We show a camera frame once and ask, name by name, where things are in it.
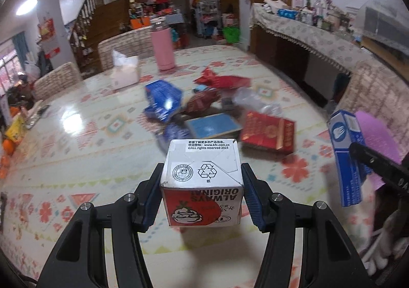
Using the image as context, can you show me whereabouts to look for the white tissue box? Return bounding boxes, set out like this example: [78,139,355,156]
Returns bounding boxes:
[110,50,141,91]

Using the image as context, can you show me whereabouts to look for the patterned chair near stairs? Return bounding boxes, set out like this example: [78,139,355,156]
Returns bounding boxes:
[98,26,154,71]

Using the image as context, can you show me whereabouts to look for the blue medicine box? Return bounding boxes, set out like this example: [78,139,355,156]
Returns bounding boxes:
[144,80,183,123]

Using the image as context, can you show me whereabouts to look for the dark red small box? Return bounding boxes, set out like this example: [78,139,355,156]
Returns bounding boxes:
[221,97,238,111]

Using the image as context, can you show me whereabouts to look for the wall calendar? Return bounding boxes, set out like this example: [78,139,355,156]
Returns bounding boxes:
[38,18,60,59]

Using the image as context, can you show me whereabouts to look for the clear plastic bottle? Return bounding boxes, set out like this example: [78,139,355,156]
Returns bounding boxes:
[232,87,282,117]

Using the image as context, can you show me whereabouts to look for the green bag on floor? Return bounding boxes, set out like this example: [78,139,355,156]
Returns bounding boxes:
[223,26,241,44]

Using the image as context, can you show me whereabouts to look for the white gloved hand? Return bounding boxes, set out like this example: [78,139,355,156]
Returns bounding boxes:
[362,210,408,276]

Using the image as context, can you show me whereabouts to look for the dark red snack bag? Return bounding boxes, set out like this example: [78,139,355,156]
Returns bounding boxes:
[183,89,220,116]

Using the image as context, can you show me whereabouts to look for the wooden staircase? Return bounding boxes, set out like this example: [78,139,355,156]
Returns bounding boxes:
[69,0,149,79]

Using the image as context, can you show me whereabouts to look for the patterned chair at left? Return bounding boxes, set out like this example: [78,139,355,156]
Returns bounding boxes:
[33,62,83,100]

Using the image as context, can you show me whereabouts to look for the orange fruit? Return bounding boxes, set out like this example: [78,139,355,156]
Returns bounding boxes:
[2,139,15,156]

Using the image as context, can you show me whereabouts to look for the sideboard with floral cloth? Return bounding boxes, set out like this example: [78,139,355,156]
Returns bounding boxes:
[249,2,409,107]

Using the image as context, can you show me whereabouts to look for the red wrapper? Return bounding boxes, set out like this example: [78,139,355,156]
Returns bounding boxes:
[194,67,252,90]

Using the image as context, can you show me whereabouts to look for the blue white plastic bag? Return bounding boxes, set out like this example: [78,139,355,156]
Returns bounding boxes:
[157,123,191,149]

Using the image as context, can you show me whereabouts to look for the blue white glove box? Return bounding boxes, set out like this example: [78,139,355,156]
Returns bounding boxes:
[328,110,372,208]

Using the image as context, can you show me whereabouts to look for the purple trash basket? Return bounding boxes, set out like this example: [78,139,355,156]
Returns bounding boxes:
[349,111,406,195]

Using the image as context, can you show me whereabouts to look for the red white KFC box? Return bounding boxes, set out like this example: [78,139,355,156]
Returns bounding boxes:
[160,139,244,228]

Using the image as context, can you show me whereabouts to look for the pink thermos bottle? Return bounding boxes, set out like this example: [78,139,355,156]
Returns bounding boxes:
[150,16,175,71]

